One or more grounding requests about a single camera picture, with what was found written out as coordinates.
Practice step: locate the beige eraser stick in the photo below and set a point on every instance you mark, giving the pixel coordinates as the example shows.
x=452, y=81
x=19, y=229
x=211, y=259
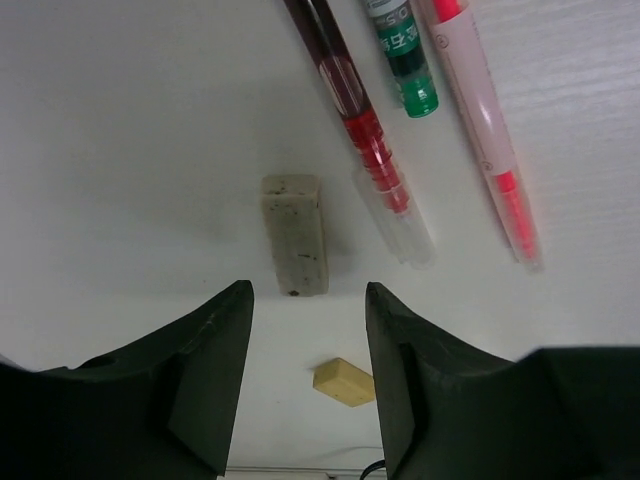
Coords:
x=292, y=214

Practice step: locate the pink pen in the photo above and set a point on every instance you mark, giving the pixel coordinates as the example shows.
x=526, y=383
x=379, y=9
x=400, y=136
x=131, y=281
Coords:
x=455, y=36

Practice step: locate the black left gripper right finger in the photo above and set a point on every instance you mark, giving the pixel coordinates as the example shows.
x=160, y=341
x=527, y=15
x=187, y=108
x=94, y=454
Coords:
x=448, y=410

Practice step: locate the small yellow eraser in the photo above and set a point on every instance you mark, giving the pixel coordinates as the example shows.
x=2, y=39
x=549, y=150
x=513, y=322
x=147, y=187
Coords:
x=344, y=382

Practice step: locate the red pen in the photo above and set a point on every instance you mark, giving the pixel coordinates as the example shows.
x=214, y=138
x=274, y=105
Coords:
x=378, y=177

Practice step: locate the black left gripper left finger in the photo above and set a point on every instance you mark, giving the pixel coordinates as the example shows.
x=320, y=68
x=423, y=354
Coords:
x=161, y=407

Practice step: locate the green pen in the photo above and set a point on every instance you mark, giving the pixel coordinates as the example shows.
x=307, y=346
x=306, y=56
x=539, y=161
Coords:
x=398, y=34

